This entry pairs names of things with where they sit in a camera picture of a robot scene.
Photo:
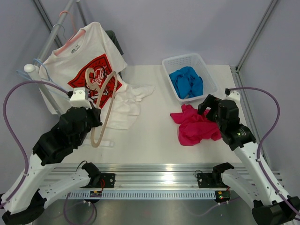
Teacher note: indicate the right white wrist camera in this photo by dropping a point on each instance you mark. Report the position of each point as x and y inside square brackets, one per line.
[232, 95]

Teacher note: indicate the pink wire hanger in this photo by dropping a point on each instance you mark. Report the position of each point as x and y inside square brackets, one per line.
[72, 43]

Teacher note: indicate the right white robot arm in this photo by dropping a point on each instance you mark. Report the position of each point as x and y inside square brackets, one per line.
[268, 200]

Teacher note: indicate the blue wire hanger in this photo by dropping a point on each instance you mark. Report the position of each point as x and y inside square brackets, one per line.
[45, 76]

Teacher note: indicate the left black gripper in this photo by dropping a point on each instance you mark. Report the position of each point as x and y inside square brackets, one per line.
[96, 113]

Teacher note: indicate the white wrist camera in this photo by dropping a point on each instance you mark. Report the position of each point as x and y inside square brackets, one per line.
[232, 95]
[79, 98]

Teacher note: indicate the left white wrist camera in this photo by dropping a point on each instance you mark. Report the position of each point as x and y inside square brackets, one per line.
[79, 98]

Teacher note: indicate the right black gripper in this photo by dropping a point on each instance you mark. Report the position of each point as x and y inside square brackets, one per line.
[211, 101]

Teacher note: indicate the aluminium mounting rail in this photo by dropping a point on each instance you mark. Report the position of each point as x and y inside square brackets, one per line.
[146, 176]

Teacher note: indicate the blue cloth in basket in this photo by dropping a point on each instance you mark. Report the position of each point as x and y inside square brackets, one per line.
[187, 83]

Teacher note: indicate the metal clothes rack rail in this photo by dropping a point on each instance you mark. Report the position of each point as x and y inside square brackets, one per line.
[32, 69]

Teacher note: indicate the white slotted cable duct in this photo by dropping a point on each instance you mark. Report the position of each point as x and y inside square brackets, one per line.
[143, 194]

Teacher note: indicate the white plastic basket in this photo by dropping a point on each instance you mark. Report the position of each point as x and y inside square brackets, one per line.
[195, 61]

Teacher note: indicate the white coca cola t shirt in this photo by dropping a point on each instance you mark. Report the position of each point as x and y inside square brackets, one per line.
[89, 67]

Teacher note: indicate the pink magenta t shirt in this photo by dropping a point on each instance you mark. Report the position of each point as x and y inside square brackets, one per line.
[193, 128]

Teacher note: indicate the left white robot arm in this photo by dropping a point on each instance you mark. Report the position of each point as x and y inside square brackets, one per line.
[30, 200]

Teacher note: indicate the dark grey t shirt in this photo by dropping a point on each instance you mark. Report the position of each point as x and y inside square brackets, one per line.
[112, 43]

